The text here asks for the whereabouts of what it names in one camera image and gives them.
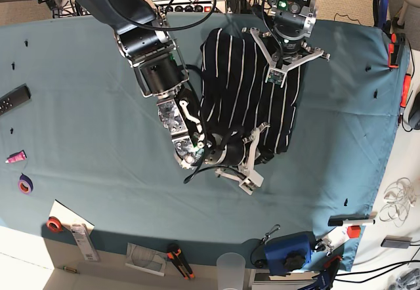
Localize frosted plastic cup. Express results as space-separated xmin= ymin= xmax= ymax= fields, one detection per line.
xmin=217 ymin=253 xmax=245 ymax=290

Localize orange black clamp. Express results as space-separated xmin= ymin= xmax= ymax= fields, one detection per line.
xmin=388 ymin=33 xmax=406 ymax=69

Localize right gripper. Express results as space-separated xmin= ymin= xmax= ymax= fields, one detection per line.
xmin=205 ymin=122 xmax=270 ymax=195

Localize black marker pen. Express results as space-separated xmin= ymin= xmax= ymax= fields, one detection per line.
xmin=327 ymin=216 xmax=376 ymax=227

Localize purple tape roll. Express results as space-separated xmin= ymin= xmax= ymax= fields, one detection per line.
xmin=18 ymin=174 xmax=33 ymax=194

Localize packaged item with barcode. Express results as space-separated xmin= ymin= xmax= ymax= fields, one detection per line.
xmin=70 ymin=224 xmax=100 ymax=262

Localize orange tape roll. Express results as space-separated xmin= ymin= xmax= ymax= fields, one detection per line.
xmin=46 ymin=217 xmax=63 ymax=234

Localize white zip ties bundle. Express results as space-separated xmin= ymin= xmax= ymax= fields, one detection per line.
xmin=379 ymin=177 xmax=419 ymax=228

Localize black remote control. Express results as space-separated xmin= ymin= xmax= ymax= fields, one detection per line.
xmin=0 ymin=84 xmax=31 ymax=115

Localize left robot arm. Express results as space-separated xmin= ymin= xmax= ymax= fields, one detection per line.
xmin=242 ymin=0 xmax=331 ymax=87

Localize pink tube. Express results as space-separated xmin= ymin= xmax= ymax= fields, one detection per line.
xmin=5 ymin=151 xmax=27 ymax=163

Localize small red block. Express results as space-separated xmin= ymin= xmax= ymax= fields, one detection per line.
xmin=347 ymin=226 xmax=362 ymax=239

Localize orange handled tool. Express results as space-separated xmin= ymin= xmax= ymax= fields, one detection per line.
xmin=400 ymin=73 xmax=411 ymax=108

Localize blue clamp with black knob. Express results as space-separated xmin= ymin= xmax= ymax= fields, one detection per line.
xmin=264 ymin=234 xmax=312 ymax=276

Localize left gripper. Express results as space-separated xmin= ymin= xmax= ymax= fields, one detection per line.
xmin=241 ymin=27 xmax=331 ymax=87

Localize teal table cloth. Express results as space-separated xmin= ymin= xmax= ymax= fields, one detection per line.
xmin=1 ymin=14 xmax=410 ymax=264

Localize black computer mouse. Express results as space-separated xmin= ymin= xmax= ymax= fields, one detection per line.
xmin=408 ymin=93 xmax=420 ymax=131

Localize clear plastic bag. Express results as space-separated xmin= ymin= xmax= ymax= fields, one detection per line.
xmin=125 ymin=243 xmax=167 ymax=277

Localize white paper sheet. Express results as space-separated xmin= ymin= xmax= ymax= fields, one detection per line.
xmin=49 ymin=200 xmax=95 ymax=234

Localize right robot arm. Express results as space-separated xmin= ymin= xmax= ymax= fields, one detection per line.
xmin=76 ymin=0 xmax=268 ymax=194

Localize grey adapter box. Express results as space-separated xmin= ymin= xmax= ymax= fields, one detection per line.
xmin=381 ymin=236 xmax=411 ymax=249

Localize orange black cutter pliers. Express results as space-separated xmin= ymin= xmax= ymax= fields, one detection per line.
xmin=167 ymin=243 xmax=195 ymax=280

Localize navy white striped t-shirt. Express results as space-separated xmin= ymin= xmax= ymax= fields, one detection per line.
xmin=200 ymin=28 xmax=304 ymax=164

